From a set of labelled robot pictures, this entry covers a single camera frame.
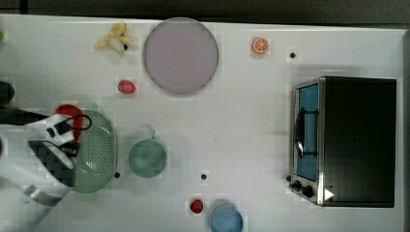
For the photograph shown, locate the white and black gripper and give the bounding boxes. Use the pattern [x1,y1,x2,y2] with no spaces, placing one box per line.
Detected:
[27,115,79,157]

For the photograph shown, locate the red plush ketchup bottle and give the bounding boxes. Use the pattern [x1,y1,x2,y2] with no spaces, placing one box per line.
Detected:
[55,104,84,128]

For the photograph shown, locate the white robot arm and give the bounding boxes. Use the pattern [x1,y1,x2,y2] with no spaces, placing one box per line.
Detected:
[1,107,75,232]

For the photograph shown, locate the red strawberry toy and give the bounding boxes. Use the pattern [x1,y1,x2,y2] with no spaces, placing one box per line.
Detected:
[117,79,136,94]

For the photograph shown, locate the dark round object upper left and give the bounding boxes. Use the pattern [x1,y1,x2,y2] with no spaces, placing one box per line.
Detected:
[0,81,15,104]

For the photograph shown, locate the peeled banana toy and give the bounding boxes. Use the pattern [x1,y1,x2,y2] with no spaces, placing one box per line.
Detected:
[95,22,133,53]

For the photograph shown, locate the small red tomato toy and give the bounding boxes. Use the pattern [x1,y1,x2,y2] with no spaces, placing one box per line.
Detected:
[190,199,204,214]

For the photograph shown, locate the grey round plate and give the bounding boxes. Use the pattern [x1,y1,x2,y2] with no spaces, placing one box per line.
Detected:
[143,17,220,95]

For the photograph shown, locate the blue round cup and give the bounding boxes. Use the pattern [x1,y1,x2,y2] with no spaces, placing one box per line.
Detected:
[210,205,244,232]

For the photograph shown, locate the orange slice toy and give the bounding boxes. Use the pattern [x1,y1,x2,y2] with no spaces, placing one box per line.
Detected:
[251,38,270,55]

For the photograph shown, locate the black and steel toaster oven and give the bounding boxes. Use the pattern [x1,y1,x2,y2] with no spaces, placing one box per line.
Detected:
[286,76,397,208]

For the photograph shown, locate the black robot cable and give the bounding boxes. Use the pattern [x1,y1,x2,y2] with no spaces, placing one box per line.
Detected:
[62,114,93,131]

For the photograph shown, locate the green cup with handle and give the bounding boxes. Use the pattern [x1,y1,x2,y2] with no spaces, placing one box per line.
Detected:
[128,130,167,178]

